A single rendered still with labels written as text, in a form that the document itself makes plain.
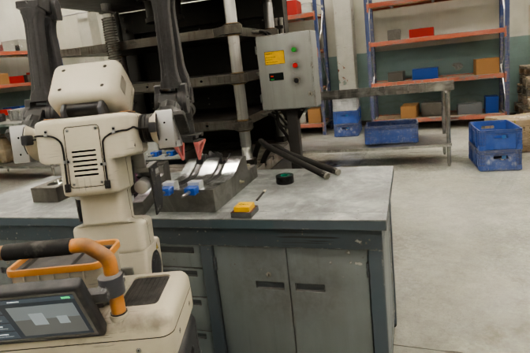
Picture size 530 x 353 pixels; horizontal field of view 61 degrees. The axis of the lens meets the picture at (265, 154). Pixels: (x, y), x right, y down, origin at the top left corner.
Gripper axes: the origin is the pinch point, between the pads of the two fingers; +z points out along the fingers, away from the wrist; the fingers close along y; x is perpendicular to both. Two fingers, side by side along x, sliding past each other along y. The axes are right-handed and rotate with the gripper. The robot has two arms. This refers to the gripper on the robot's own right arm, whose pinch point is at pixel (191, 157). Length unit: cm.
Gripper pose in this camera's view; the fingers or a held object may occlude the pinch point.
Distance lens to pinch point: 171.0
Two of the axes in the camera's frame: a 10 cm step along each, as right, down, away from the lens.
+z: 1.1, 9.7, 2.1
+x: -2.9, 2.4, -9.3
